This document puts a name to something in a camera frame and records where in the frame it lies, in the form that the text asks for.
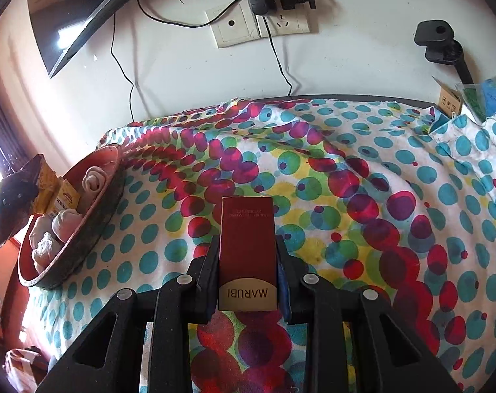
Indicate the clear bag with blue contents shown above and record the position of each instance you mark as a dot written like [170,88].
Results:
[485,98]

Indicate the crumpled clear plastic bag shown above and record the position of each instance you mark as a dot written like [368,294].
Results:
[47,249]

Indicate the large white rolled sock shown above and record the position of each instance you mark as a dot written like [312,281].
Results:
[41,229]

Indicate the black flat television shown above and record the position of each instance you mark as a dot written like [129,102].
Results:
[68,16]

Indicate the beige rolled sock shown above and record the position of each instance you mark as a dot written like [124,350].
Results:
[94,180]

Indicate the red white bag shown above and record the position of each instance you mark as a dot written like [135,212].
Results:
[22,362]

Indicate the dark red cardboard box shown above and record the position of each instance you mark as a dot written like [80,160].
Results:
[248,245]

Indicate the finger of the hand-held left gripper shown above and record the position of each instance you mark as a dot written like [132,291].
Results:
[2,229]
[18,188]

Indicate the small white rolled sock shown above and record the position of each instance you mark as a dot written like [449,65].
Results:
[65,221]

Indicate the white wall power socket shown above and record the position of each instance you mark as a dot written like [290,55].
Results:
[293,24]

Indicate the yellow snack packet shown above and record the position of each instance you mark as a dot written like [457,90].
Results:
[47,184]

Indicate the black power plug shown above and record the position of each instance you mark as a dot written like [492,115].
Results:
[291,2]

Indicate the polka dot cloth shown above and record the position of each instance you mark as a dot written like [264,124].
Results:
[354,172]

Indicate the white wall coax plate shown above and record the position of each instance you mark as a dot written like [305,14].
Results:
[231,28]

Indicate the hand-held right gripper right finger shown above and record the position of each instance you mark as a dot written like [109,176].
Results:
[287,270]

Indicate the small brown cardboard box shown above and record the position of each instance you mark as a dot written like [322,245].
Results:
[450,100]

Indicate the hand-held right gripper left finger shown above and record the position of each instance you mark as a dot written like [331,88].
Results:
[207,270]

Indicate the yellow cardboard box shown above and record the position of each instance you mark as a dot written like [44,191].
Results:
[65,196]

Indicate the red round tray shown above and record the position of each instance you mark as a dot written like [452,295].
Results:
[88,233]

